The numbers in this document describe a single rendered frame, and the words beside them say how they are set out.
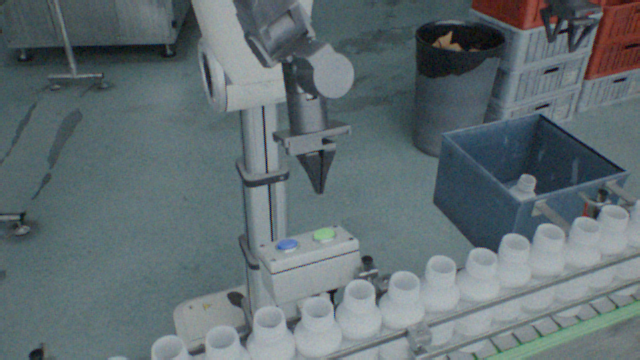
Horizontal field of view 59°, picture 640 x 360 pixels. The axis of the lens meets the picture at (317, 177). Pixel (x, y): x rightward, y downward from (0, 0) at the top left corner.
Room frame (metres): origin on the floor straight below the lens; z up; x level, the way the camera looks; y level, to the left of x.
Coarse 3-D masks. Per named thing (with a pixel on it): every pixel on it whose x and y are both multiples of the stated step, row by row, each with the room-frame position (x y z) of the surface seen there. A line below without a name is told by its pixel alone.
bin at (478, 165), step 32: (480, 128) 1.28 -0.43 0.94; (512, 128) 1.32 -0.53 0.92; (544, 128) 1.33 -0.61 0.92; (448, 160) 1.21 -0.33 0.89; (480, 160) 1.29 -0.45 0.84; (512, 160) 1.33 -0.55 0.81; (544, 160) 1.30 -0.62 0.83; (576, 160) 1.21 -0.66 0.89; (608, 160) 1.13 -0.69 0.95; (448, 192) 1.19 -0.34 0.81; (480, 192) 1.08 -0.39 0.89; (544, 192) 1.27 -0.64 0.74; (576, 192) 1.02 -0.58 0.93; (480, 224) 1.06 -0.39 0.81; (512, 224) 0.96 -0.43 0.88
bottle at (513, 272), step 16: (512, 240) 0.60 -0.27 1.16; (512, 256) 0.57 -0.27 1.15; (496, 272) 0.57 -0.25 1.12; (512, 272) 0.56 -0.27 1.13; (528, 272) 0.57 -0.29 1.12; (512, 288) 0.56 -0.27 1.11; (512, 304) 0.56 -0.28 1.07; (496, 320) 0.56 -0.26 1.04; (512, 320) 0.56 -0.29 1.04; (496, 336) 0.56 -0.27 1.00
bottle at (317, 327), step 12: (312, 300) 0.48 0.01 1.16; (324, 300) 0.48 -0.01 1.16; (312, 312) 0.48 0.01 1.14; (324, 312) 0.48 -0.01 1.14; (300, 324) 0.48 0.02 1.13; (312, 324) 0.45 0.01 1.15; (324, 324) 0.45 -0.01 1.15; (336, 324) 0.48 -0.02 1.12; (300, 336) 0.46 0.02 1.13; (312, 336) 0.45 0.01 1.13; (324, 336) 0.45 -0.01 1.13; (336, 336) 0.46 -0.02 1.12; (300, 348) 0.45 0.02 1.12; (312, 348) 0.44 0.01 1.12; (324, 348) 0.44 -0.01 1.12; (336, 348) 0.45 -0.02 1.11
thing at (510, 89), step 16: (544, 64) 2.84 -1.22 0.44; (560, 64) 2.91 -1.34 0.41; (576, 64) 2.98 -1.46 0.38; (496, 80) 2.83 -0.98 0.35; (512, 80) 2.74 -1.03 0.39; (528, 80) 2.80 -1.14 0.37; (544, 80) 2.87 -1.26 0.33; (560, 80) 2.93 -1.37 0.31; (576, 80) 2.99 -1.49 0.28; (496, 96) 2.81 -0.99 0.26; (512, 96) 2.75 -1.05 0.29; (528, 96) 2.82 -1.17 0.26; (544, 96) 2.87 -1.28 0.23
